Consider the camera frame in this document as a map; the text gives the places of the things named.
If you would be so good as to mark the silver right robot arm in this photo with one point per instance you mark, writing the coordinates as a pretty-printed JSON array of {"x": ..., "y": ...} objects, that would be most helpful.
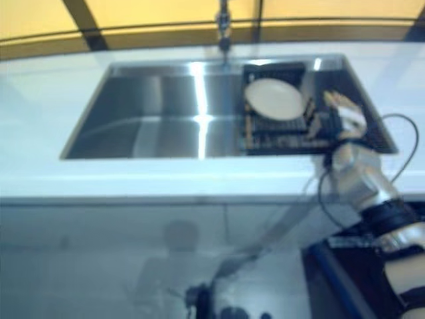
[{"x": 365, "y": 179}]

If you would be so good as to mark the narrow white glossy cabinet door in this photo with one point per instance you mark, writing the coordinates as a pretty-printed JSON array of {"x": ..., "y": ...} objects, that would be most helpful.
[{"x": 259, "y": 226}]

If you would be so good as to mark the stainless steel sink basin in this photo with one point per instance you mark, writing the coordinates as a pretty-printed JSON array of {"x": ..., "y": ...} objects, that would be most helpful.
[{"x": 149, "y": 113}]

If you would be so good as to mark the beige plate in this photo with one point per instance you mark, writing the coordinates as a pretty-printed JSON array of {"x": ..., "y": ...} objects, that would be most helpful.
[{"x": 274, "y": 99}]

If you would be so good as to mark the chrome gooseneck faucet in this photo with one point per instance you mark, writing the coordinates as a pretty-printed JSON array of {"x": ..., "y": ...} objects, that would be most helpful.
[{"x": 224, "y": 30}]

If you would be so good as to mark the black dish drying rack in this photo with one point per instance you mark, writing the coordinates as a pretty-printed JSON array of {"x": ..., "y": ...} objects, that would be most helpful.
[{"x": 275, "y": 136}]

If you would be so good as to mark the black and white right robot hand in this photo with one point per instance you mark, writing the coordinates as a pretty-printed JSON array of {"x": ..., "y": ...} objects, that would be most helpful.
[{"x": 332, "y": 124}]

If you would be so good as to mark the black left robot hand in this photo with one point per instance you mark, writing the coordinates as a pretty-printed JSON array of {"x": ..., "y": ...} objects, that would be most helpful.
[{"x": 202, "y": 302}]

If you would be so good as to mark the black right robot foot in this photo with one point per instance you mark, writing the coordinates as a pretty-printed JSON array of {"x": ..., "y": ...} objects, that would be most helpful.
[{"x": 265, "y": 315}]

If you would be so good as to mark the wide white glossy cabinet door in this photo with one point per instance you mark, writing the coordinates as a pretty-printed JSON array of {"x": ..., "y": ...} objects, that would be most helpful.
[{"x": 99, "y": 239}]

